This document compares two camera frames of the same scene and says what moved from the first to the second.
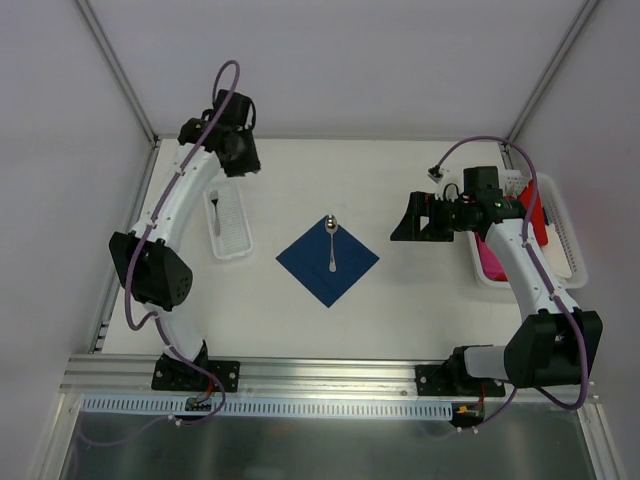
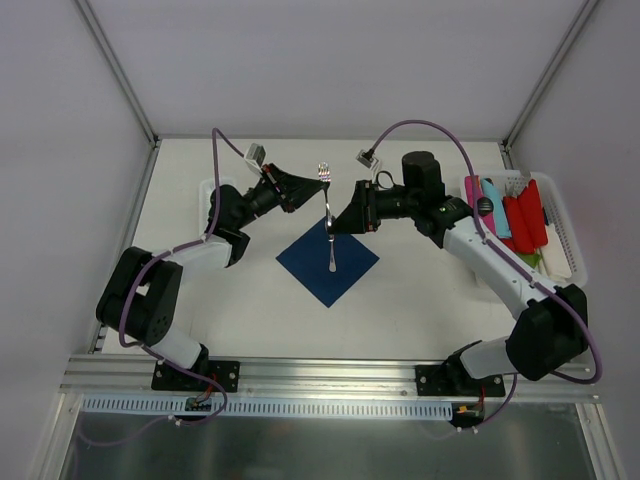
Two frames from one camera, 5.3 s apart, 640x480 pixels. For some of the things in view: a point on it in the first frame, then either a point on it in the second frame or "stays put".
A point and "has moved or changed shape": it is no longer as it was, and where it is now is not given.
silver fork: (214, 197) has moved or changed shape
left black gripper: (245, 161) → (280, 187)
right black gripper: (424, 218) → (371, 206)
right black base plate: (454, 381) stays put
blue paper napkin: (309, 257) stays put
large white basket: (578, 277) stays put
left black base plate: (172, 374) stays put
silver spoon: (331, 227) stays put
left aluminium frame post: (111, 57) stays put
